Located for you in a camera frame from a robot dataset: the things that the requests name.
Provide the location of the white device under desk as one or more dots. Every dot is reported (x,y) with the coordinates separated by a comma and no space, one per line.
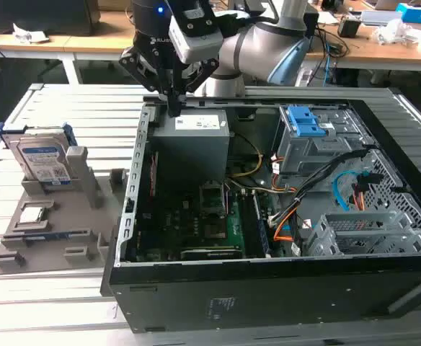
(306,77)

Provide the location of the large black monitor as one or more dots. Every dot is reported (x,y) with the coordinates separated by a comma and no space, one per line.
(44,14)

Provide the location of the crumpled white paper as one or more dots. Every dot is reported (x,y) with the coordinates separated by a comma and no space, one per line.
(28,34)

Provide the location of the flat silver grey box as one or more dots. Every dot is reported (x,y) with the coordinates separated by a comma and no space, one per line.
(378,18)

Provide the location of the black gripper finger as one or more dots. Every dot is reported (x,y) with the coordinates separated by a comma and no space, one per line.
(205,72)
(138,68)

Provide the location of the grey metal disk bay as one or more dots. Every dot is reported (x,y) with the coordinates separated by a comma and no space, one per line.
(362,234)

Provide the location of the small black box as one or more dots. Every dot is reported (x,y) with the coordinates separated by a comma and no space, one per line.
(349,28)

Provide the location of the CPU socket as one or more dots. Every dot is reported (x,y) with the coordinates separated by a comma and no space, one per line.
(215,230)

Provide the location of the black open PC case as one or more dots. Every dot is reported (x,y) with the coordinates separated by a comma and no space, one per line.
(268,299)

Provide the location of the black graphics card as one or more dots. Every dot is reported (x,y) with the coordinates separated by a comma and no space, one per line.
(210,253)

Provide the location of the green motherboard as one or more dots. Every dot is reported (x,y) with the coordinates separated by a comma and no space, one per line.
(237,230)

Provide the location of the blue cardboard box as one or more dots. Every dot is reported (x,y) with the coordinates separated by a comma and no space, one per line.
(419,14)

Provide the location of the grey parts rack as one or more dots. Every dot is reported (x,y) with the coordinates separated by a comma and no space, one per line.
(70,216)

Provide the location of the grey optical drive cage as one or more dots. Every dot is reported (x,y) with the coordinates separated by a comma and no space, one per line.
(304,155)

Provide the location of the silver CPU chip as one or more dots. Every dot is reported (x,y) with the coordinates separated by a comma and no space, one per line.
(30,215)

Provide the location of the hard disk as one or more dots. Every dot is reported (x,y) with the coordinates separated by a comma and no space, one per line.
(41,158)

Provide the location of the grey power supply unit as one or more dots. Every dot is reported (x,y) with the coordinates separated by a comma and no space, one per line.
(189,151)

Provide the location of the clear plastic bag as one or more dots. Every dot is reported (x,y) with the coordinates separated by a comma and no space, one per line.
(398,34)

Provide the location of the installed blue RAM stick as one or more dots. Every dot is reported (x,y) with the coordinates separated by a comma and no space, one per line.
(262,227)

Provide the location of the black camera bracket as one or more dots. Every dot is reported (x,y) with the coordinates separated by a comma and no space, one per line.
(196,21)

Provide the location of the wooden desk white frame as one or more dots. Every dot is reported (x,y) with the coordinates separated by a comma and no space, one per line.
(16,47)
(98,39)

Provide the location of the black computer tower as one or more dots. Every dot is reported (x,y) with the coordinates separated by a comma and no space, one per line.
(312,25)

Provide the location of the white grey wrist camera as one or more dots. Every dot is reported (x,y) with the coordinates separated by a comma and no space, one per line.
(199,41)

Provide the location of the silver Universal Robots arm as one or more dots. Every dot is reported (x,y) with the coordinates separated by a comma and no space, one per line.
(253,47)

